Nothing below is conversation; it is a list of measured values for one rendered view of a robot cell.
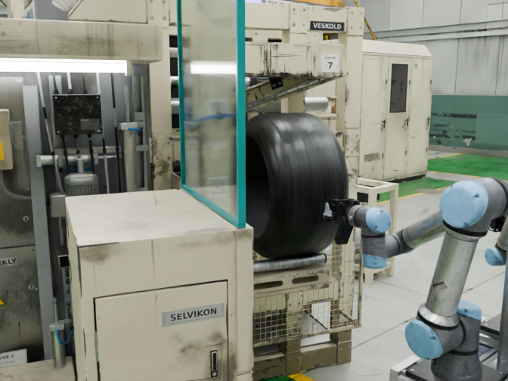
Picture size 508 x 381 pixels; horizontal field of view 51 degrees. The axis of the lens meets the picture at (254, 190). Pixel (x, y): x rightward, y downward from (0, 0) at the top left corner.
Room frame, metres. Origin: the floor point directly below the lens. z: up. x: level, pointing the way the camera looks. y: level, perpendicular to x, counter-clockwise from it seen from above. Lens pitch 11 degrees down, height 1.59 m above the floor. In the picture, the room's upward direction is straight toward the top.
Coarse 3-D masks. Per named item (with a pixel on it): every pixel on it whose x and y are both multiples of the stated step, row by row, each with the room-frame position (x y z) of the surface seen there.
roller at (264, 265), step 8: (296, 256) 2.06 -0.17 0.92; (304, 256) 2.07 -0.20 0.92; (312, 256) 2.08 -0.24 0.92; (320, 256) 2.09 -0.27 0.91; (256, 264) 1.98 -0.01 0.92; (264, 264) 1.99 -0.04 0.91; (272, 264) 2.00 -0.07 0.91; (280, 264) 2.02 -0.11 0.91; (288, 264) 2.03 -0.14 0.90; (296, 264) 2.04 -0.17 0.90; (304, 264) 2.05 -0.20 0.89; (312, 264) 2.07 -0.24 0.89; (256, 272) 1.99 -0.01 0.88
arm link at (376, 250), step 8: (368, 240) 1.62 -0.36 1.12; (376, 240) 1.61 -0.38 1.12; (384, 240) 1.62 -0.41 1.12; (392, 240) 1.66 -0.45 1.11; (368, 248) 1.62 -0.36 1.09; (376, 248) 1.61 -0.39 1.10; (384, 248) 1.62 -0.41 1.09; (392, 248) 1.64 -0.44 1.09; (368, 256) 1.62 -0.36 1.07; (376, 256) 1.60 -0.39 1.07; (384, 256) 1.62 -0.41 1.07; (392, 256) 1.66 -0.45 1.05; (368, 264) 1.62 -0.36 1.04; (376, 264) 1.60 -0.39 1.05; (384, 264) 1.61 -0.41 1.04
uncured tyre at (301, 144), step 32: (256, 128) 2.09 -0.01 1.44; (288, 128) 2.02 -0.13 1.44; (320, 128) 2.07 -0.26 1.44; (256, 160) 2.44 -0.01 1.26; (288, 160) 1.92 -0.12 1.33; (320, 160) 1.96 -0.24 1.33; (256, 192) 2.44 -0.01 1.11; (288, 192) 1.89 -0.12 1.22; (320, 192) 1.92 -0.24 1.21; (256, 224) 2.35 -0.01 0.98; (288, 224) 1.90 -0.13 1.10; (320, 224) 1.94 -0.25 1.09; (288, 256) 2.05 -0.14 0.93
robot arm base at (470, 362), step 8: (448, 352) 1.49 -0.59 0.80; (456, 352) 1.48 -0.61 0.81; (464, 352) 1.47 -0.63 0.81; (472, 352) 1.48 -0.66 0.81; (432, 360) 1.56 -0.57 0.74; (440, 360) 1.51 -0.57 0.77; (448, 360) 1.49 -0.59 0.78; (456, 360) 1.48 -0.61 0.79; (464, 360) 1.47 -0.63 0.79; (472, 360) 1.48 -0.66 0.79; (432, 368) 1.53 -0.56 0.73; (440, 368) 1.50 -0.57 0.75; (448, 368) 1.48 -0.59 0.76; (456, 368) 1.47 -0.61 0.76; (464, 368) 1.47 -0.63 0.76; (472, 368) 1.47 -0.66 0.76; (480, 368) 1.49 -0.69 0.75; (440, 376) 1.49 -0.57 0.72; (448, 376) 1.47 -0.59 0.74; (456, 376) 1.46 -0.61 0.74; (464, 376) 1.46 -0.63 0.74; (472, 376) 1.46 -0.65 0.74; (480, 376) 1.48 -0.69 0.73
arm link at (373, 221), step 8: (360, 208) 1.69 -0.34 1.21; (368, 208) 1.66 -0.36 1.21; (376, 208) 1.64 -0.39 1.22; (360, 216) 1.65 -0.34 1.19; (368, 216) 1.62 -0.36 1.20; (376, 216) 1.60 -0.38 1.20; (384, 216) 1.61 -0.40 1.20; (360, 224) 1.66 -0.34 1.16; (368, 224) 1.61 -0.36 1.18; (376, 224) 1.59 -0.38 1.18; (384, 224) 1.60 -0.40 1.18; (368, 232) 1.62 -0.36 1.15; (376, 232) 1.61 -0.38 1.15; (384, 232) 1.63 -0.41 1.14
